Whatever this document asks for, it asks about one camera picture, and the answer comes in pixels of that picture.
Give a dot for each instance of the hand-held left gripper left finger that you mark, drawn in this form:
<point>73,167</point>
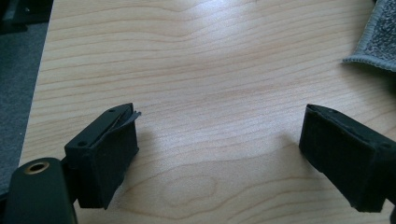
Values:
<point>102,155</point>

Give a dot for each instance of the grey terry towel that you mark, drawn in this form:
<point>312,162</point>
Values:
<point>379,37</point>

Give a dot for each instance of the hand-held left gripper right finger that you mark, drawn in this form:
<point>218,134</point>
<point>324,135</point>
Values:
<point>348,155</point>

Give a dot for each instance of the black stand base plate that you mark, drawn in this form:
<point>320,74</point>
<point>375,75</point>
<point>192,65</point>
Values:
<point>18,12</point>

